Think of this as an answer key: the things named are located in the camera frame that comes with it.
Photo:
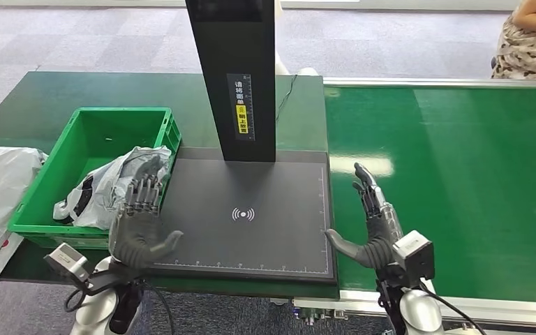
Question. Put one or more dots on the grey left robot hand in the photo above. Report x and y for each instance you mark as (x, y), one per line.
(136, 240)

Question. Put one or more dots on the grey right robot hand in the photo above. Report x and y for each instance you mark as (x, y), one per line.
(376, 249)

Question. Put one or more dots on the grey plastic mailer package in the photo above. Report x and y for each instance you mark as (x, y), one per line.
(104, 189)

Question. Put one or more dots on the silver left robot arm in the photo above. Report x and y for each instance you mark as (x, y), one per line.
(94, 310)

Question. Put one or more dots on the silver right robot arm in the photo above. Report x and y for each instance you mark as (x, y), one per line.
(418, 312)

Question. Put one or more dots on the green plastic basket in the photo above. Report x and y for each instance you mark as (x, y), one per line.
(87, 138)

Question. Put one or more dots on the green conveyor belt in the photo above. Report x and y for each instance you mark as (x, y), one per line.
(480, 185)

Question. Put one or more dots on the white plastic mailer bag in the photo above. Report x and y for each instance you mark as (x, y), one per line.
(0, 180)

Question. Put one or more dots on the person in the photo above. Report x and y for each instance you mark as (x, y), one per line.
(531, 46)

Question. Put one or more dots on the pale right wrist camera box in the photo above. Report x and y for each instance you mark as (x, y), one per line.
(415, 254)

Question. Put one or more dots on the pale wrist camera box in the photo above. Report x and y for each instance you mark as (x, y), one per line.
(67, 262)
(415, 254)

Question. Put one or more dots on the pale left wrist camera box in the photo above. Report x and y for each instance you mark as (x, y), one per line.
(67, 262)

